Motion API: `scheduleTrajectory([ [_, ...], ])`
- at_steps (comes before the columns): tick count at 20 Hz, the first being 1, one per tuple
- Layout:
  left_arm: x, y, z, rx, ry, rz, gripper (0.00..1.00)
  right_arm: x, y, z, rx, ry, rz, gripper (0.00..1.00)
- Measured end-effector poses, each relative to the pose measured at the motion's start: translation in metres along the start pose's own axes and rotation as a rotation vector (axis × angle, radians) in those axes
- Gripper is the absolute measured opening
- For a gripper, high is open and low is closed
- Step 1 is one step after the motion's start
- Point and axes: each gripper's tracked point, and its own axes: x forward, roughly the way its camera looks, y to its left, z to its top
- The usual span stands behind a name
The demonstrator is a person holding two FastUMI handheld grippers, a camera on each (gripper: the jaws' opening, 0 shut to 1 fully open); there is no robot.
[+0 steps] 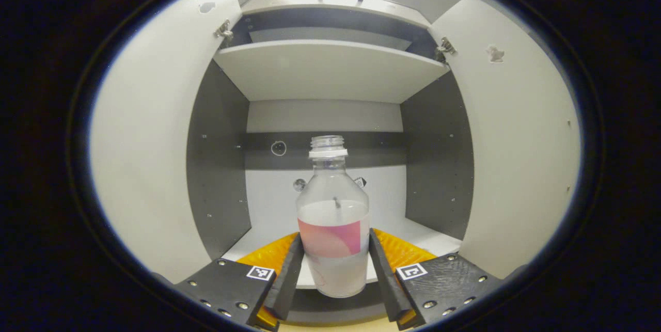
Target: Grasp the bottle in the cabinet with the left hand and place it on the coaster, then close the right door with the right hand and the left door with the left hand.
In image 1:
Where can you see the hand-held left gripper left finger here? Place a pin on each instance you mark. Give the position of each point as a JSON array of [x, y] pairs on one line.
[[289, 280]]

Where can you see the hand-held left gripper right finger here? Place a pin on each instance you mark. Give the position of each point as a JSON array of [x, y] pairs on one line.
[[384, 280]]

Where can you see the clear bottle with pink label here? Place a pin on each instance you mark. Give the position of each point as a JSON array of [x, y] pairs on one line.
[[333, 218]]

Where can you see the grey cabinet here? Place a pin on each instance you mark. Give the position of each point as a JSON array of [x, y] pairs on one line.
[[330, 71]]

